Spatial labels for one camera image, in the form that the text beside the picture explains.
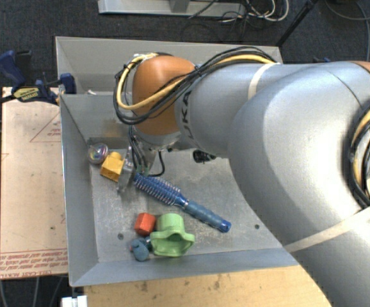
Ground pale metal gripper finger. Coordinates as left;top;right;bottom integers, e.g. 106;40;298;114
117;170;135;194
124;145;137;174

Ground yellow toy block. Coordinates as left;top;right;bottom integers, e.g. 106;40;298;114
99;151;124;183

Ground grey metal bin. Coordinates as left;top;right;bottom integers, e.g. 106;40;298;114
55;36;301;288

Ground iridescent clear ball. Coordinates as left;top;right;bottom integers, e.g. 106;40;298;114
86;143;109;166

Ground red-orange block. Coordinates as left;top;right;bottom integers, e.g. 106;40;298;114
134;212;157;237

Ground blue hairbrush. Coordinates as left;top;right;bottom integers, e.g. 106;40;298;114
133;172;232;233

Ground blue-grey toy animal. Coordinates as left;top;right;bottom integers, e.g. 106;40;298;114
129;237;151;263

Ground green plastic cup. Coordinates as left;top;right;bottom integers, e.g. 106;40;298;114
149;212;197;258

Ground brown cardboard board, red print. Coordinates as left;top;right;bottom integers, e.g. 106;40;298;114
0;86;69;280

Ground black cylinder on white bracket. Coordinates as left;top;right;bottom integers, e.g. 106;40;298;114
192;150;217;164

